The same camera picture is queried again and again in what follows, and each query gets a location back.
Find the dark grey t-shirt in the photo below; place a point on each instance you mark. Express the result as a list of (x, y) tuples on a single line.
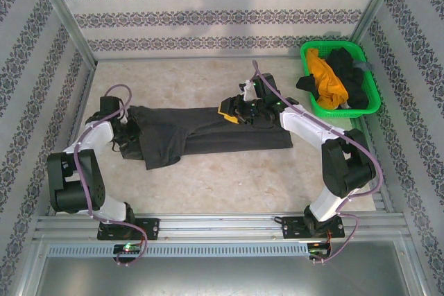
[(208, 129)]

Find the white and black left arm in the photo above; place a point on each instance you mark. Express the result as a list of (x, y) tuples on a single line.
[(100, 133)]

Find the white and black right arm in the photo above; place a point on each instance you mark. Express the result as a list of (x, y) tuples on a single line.
[(301, 126)]

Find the orange t-shirt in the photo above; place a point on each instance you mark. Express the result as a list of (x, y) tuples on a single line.
[(326, 77)]

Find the black t-shirt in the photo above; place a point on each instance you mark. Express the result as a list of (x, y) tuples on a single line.
[(350, 77)]

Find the left controller board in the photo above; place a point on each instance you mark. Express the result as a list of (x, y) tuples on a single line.
[(127, 249)]

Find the controller board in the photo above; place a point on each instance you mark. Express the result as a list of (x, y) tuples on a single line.
[(317, 249), (127, 249)]

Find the green plastic basket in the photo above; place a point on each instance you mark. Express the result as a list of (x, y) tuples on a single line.
[(373, 88)]

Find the grey tape piece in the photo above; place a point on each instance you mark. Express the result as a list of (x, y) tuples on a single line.
[(366, 66)]

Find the right controller board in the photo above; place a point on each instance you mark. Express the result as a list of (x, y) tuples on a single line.
[(317, 249)]

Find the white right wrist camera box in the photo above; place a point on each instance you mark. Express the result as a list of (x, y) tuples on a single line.
[(248, 91)]

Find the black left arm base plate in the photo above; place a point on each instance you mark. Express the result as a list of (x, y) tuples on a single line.
[(151, 228)]

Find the aluminium mounting rail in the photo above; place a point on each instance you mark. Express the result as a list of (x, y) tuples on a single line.
[(222, 225)]

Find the aluminium frame post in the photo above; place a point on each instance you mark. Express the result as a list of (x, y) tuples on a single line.
[(59, 8), (378, 1)]

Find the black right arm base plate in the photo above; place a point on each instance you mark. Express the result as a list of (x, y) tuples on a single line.
[(293, 228)]

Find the aluminium side rail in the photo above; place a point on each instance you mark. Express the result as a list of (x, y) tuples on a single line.
[(383, 199)]

